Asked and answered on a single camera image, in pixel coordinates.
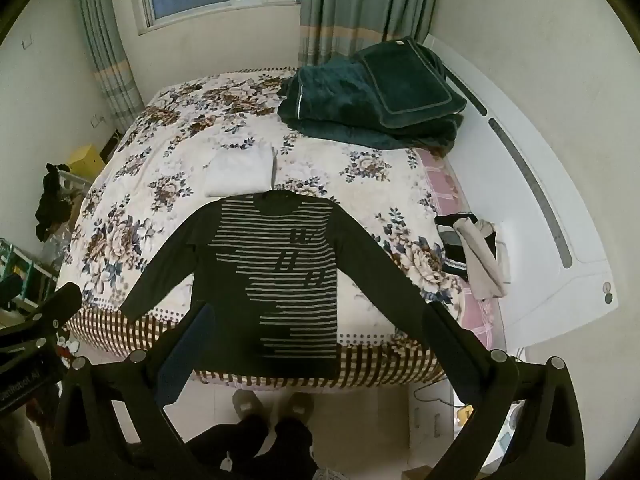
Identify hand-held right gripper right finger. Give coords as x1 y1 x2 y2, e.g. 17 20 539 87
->
422 303 587 480

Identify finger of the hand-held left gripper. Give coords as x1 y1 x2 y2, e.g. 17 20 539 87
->
0 282 83 356

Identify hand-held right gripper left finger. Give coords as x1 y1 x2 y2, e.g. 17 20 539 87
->
52 301 223 480

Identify black striped sweater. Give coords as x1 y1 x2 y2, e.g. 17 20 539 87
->
119 190 463 381

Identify green rack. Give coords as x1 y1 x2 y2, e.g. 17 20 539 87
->
0 239 60 306

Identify white bedside cabinet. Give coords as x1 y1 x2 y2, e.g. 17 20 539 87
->
409 382 457 463

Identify grey slipper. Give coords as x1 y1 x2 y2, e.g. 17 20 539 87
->
232 389 268 423
280 391 316 423

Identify black white-trimmed garment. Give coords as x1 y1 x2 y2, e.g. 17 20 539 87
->
434 212 497 282

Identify black cloth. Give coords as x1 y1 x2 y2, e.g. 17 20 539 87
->
34 162 77 242

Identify beige garment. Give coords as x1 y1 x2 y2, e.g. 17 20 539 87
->
457 214 512 302

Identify person's right leg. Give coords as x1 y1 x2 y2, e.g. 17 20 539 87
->
260 417 321 480

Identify yellow box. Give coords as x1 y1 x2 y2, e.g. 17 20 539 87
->
67 144 106 179

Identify white headboard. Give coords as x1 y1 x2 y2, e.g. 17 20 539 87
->
424 34 619 356

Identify pink bed sheet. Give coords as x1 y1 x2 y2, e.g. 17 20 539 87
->
415 147 507 356

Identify white folded garment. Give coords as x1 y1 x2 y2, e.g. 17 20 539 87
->
204 144 277 198

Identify floral bedspread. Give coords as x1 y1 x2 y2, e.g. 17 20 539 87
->
57 65 506 391

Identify narrow green striped curtain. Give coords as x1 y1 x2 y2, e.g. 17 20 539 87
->
74 0 147 128

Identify dark green blanket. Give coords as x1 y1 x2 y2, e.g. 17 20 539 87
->
277 57 466 153

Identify dark green pillow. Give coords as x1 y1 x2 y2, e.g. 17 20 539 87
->
360 37 469 129

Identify wide green striped curtain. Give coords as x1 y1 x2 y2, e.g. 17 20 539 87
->
297 0 445 69

